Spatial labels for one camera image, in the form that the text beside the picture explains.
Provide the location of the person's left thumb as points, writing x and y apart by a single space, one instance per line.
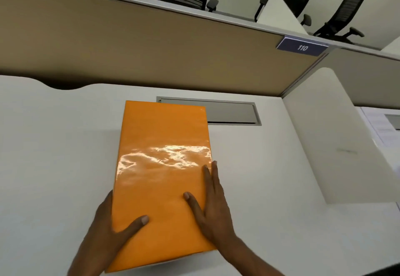
135 224

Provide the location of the blue desk number plate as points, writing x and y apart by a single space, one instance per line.
302 47

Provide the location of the person's left forearm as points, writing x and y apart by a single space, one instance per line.
87 260

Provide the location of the person's left hand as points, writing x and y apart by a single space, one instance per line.
104 232

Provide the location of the person's right thumb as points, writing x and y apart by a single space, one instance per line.
193 204

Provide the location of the black mesh office chair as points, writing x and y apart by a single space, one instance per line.
342 16

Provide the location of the orange box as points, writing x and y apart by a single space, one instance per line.
159 172

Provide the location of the person's right hand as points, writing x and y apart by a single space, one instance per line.
215 210

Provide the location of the person's right forearm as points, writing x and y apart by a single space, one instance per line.
250 257

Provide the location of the white desk side divider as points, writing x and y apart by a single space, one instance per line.
340 141

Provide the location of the beige desk partition panel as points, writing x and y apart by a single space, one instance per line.
143 41

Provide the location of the white printed paper sheet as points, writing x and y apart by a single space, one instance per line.
379 125

